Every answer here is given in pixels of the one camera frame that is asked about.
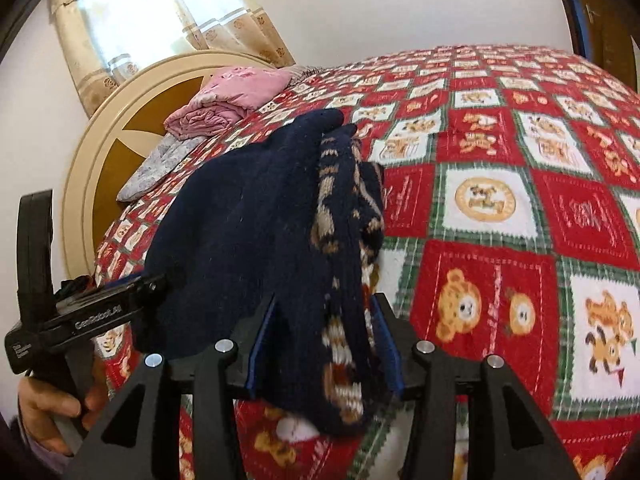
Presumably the wooden door with blue frame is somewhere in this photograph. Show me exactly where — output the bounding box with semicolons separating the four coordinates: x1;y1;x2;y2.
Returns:
550;0;640;91

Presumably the pink folded blanket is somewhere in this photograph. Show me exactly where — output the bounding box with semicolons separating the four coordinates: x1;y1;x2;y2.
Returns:
164;66;296;138

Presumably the person's left hand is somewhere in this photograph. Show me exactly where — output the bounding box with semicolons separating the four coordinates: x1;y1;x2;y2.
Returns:
17;355;108;456

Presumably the person's left forearm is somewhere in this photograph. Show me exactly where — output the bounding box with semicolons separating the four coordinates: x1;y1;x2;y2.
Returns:
0;412;68;480

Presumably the beige patterned curtain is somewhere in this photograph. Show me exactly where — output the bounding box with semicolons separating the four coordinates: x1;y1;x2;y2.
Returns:
47;0;296;116

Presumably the red printed bedspread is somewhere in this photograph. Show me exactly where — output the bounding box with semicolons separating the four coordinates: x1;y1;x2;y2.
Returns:
92;44;640;480

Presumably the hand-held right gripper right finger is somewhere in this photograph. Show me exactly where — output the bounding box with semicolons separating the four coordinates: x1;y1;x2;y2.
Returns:
370;292;581;480

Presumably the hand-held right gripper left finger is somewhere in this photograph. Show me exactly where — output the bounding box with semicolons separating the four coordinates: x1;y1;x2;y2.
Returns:
65;292;278;480

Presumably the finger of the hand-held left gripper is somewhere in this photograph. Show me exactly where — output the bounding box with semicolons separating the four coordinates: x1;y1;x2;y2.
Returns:
92;272;168;311

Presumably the navy striped knit sweater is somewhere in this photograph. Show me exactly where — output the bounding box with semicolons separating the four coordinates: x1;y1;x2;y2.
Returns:
137;109;396;438

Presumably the cream and wooden headboard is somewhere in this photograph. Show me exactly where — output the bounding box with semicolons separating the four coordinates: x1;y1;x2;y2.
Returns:
62;50;281;281

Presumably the grey floral pillow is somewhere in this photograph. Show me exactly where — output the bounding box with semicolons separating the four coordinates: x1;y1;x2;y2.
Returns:
116;135;208;203

